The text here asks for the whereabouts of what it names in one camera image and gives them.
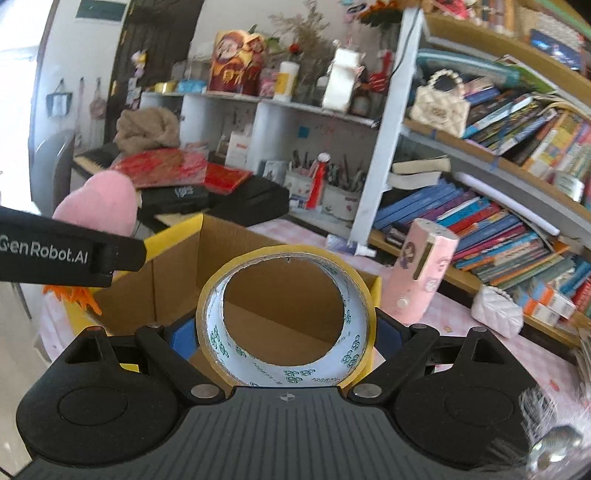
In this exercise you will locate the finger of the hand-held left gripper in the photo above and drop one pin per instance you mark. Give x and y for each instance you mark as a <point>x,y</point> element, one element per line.
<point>122,256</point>

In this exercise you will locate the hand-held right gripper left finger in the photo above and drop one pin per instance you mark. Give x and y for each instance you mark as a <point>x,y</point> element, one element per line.
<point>182,346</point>

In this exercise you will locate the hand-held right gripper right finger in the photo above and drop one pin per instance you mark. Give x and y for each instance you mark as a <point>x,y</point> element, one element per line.
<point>390,339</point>

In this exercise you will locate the yellow packing tape roll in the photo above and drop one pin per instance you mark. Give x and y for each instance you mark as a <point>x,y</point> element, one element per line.
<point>356,350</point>

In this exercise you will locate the pink plush paw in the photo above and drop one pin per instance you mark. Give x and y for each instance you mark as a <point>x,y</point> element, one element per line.
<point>99,201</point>

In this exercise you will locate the yellow cardboard box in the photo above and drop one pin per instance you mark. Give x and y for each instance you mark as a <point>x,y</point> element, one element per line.
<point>231,235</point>

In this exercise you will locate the orange fringed toy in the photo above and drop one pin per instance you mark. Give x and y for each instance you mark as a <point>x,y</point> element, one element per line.
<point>78,300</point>

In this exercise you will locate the pink handheld device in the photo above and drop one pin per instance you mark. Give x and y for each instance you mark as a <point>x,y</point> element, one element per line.
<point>415,281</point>

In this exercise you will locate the grey chair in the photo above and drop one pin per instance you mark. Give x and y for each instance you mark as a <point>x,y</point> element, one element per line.
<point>57,175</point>

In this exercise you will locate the black box white print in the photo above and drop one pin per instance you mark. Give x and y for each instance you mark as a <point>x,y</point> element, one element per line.
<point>173,198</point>

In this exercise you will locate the red glittery packet pile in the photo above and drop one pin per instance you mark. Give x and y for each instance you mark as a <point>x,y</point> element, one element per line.
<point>161,166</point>

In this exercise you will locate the dark spray bottle white cap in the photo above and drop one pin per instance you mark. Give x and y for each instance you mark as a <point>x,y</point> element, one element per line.
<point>344,244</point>

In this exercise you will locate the small white quilted purse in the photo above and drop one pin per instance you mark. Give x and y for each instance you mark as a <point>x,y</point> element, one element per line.
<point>497,314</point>

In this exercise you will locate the brown plush cloth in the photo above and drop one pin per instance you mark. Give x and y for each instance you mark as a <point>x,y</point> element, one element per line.
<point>145,129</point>

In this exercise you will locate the red flat packet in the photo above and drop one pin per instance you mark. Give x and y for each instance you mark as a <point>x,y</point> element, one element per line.
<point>226,179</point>

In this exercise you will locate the row of colourful books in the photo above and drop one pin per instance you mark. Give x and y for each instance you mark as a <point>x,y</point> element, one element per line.
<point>498,240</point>

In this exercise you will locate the dark hanging tote bag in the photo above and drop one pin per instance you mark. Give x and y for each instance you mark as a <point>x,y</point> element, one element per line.
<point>60,102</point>

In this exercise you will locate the pink hanging bag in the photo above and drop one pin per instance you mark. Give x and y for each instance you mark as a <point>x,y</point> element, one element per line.
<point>98,104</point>

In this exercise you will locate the white box red label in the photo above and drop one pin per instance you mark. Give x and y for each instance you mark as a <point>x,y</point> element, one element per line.
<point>238,148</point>

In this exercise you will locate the orange white small boxes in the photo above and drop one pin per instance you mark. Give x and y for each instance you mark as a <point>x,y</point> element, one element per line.
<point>549,302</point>

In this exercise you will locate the thick beige-edged book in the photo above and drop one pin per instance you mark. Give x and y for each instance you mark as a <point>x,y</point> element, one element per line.
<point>418,177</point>

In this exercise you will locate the red tassel ornament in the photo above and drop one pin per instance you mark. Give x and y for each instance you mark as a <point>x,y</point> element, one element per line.
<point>317,182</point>

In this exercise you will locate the yellow small box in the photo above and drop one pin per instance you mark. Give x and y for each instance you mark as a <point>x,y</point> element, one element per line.
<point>165,86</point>

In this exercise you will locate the white blue small box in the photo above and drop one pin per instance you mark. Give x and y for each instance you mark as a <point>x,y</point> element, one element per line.
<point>274,170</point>

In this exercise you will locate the white rolled paper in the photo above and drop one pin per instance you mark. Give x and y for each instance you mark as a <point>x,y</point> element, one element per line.
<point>508,203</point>

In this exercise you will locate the blue tissue pack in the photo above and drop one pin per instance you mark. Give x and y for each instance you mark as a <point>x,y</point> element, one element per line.
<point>191,86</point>

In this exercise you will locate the wooden bookshelf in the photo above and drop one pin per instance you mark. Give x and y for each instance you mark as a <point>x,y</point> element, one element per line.
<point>508,182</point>

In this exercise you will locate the white desk shelf unit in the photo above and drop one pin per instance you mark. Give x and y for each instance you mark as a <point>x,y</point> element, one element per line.
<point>383,138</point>

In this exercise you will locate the blue sticky note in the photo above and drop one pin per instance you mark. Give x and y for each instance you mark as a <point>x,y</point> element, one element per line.
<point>304,131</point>

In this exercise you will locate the black pegboard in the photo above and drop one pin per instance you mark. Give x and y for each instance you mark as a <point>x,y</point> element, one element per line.
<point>157,37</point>

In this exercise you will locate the red fortune figure decoration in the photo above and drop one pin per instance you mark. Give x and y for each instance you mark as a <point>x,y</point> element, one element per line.
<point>235,64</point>

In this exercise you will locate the white cylindrical bottle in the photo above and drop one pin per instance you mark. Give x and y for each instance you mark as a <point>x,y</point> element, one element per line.
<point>285,81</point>

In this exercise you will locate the pile of leaning picture books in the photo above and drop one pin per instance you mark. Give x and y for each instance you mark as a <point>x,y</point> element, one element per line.
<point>521,120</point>

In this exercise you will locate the red hand-shaped ornament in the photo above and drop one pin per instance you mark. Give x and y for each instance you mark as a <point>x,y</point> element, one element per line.
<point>379,76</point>

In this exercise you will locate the dried flower bunch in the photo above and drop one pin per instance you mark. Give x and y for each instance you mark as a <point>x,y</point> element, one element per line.
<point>309,32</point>

